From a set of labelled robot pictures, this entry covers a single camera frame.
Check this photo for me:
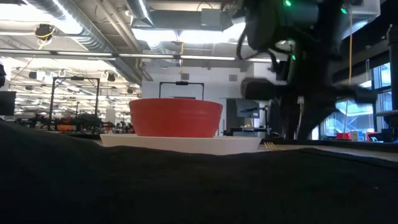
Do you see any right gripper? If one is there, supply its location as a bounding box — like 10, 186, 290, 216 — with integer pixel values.
241, 77, 379, 141

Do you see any red bowl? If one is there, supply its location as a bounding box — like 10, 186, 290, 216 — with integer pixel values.
129, 98, 224, 138

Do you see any white round plate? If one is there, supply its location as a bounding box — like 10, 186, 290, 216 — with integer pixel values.
99, 133, 262, 156

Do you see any black cloth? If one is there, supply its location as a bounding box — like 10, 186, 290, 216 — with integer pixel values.
0, 119, 398, 224

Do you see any long linear ceiling light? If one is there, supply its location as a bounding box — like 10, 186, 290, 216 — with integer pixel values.
0, 49, 274, 62

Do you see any black monitor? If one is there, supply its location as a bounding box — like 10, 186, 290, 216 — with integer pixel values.
0, 91, 17, 116

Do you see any dark wall monitor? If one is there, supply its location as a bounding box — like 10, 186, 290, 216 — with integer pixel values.
235, 99, 261, 119

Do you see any hanging yellow cable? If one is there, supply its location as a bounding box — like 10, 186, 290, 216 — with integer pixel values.
343, 12, 354, 134

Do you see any low black gantry frame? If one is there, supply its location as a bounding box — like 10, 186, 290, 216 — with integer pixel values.
159, 81, 205, 100

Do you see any rectangular grey ceiling duct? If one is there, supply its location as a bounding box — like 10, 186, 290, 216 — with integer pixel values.
145, 8, 234, 32

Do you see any round silver ceiling duct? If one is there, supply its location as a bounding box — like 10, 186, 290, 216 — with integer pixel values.
27, 0, 144, 85

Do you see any tall black gantry frame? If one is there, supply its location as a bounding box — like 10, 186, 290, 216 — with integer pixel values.
48, 76, 101, 126

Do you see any black ceiling cable reel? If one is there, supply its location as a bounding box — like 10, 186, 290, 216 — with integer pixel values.
34, 24, 57, 40

